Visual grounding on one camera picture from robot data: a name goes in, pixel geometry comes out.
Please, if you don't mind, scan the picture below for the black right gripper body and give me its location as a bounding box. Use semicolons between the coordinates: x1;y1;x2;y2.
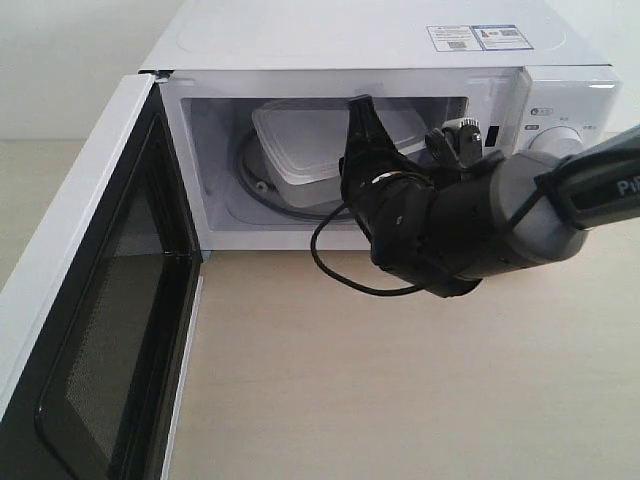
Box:
340;149;480;298

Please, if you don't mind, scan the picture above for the white microwave oven body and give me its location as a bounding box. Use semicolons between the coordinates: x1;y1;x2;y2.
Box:
141;1;622;251

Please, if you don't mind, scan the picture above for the white plastic lidded container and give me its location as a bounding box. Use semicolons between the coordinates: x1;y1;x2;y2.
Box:
251;97;431;207

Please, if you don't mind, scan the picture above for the warning label sticker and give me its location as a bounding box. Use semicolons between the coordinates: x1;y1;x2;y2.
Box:
427;24;533;52

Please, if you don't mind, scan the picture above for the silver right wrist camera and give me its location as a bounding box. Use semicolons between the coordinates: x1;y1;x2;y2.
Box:
442;117;483;166

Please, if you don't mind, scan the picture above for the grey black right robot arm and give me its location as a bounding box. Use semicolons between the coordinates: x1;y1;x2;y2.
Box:
340;95;639;298

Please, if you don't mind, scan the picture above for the white microwave door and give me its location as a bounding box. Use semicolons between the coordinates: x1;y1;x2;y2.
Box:
1;73;202;479

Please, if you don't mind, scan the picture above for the black turntable roller ring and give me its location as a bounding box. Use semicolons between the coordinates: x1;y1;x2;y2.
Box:
238;134;351;220

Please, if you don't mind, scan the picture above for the white upper power knob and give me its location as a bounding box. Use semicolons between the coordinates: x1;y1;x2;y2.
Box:
529;126;584;158

